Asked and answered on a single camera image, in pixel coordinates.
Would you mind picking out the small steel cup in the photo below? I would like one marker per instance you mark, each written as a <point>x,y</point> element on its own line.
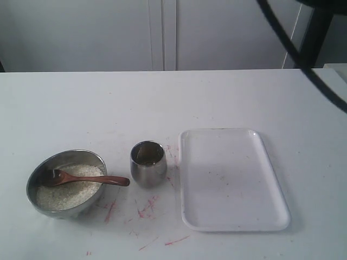
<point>148,164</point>

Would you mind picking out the brown wooden spoon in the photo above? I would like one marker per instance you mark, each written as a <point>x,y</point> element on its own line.
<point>52,178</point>

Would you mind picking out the steel bowl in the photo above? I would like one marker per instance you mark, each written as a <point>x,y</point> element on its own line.
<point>62,159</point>

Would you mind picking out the white plastic tray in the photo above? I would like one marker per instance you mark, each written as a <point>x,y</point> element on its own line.
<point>228,183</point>

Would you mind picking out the beige side table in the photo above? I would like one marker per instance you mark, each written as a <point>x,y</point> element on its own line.
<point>339,68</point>

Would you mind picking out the dark vertical post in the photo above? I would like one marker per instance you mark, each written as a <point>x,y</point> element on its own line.
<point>314,36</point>

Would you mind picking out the white rice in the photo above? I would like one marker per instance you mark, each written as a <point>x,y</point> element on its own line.
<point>69,195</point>

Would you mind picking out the white cabinet doors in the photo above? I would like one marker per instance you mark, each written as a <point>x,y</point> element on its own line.
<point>80,36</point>

